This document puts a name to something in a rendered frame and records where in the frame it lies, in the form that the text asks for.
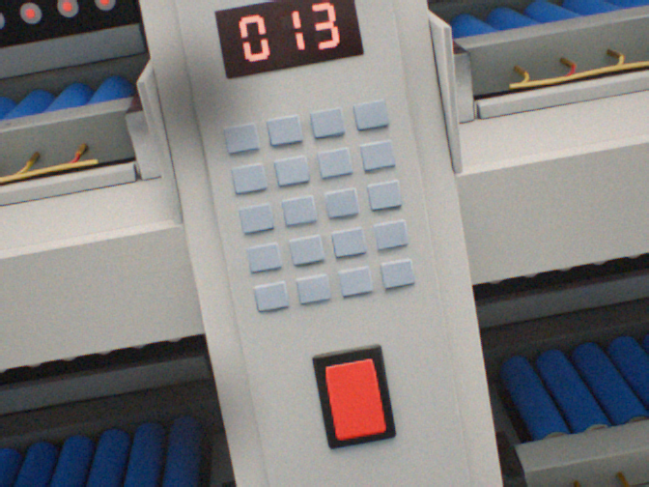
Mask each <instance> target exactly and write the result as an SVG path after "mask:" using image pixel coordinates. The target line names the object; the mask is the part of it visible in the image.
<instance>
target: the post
mask: <svg viewBox="0 0 649 487"><path fill-rule="evenodd" d="M140 4H141V9H142V15H143V19H144V24H145V29H146V34H147V39H148V44H149V49H150V53H151V58H152V64H153V69H154V74H155V83H156V88H157V92H158V97H159V103H160V108H161V113H162V118H163V123H164V127H165V132H166V137H167V143H168V148H169V153H170V158H171V162H172V167H173V172H174V178H175V183H176V188H177V192H178V197H179V202H180V207H181V213H182V218H183V227H184V231H185V236H186V241H187V247H188V252H189V257H191V262H192V267H193V271H194V276H195V282H196V287H197V292H198V297H199V302H200V305H201V310H202V315H203V321H204V326H205V331H206V336H207V340H208V345H209V350H210V356H211V361H212V370H213V375H214V379H215V384H216V389H217V395H219V400H220V405H221V410H222V414H223V419H224V424H225V429H226V434H227V440H228V445H229V449H230V454H231V459H232V464H233V469H234V474H235V479H236V483H237V487H269V482H268V473H267V468H266V463H265V458H264V453H263V448H262V443H261V438H260V432H259V427H258V422H257V417H256V413H254V407H253V402H252V397H251V392H250V386H249V382H248V377H247V372H246V366H245V361H244V356H243V351H242V346H241V341H240V332H239V326H238V321H237V316H236V310H235V306H234V301H233V296H232V291H231V285H230V280H229V274H228V270H227V265H225V260H224V255H223V250H222V243H221V239H220V234H219V229H218V224H217V219H216V214H215V208H214V203H213V198H212V189H211V184H210V179H209V173H208V168H207V164H206V158H205V153H204V148H203V143H202V137H201V132H200V128H199V123H198V117H197V112H196V107H195V101H194V97H193V92H192V87H191V82H190V76H189V71H188V66H187V61H186V56H185V51H184V46H183V36H182V31H181V26H180V22H179V16H178V11H177V6H176V1H175V0H140ZM392 6H393V13H394V18H395V24H396V31H397V37H398V43H400V48H401V54H402V61H403V67H404V74H405V80H406V85H407V91H408V97H409V110H410V116H411V121H412V127H413V133H414V139H415V146H416V153H417V158H418V164H419V170H420V176H421V183H422V188H423V195H424V201H425V207H426V214H428V219H429V225H430V231H431V237H432V244H433V251H434V256H435V262H436V268H437V279H438V287H439V292H440V298H441V304H442V310H443V317H444V323H445V328H446V335H447V341H448V347H449V353H450V359H451V365H452V371H453V378H454V384H455V389H456V395H457V402H458V408H459V414H460V420H461V426H462V432H463V438H464V444H465V451H466V461H467V468H468V474H469V480H470V486H471V487H503V484H502V478H501V471H500V466H499V460H498V452H497V446H496V440H495V433H494V423H493V416H492V410H491V403H490V396H489V391H488V385H487V378H486V372H485V366H484V360H483V353H482V347H481V340H480V334H479V329H478V322H477V315H476V309H475V302H474V296H473V291H472V284H471V277H470V271H469V264H468V259H467V253H466V240H464V234H463V227H462V222H461V216H460V208H459V202H458V196H457V190H456V184H455V178H454V170H453V164H452V158H451V152H450V146H449V139H448V132H447V126H446V121H445V114H444V108H443V101H442V94H441V89H440V83H439V77H438V70H437V58H435V52H434V46H433V40H432V33H431V27H430V20H429V14H428V8H427V2H426V0H392Z"/></svg>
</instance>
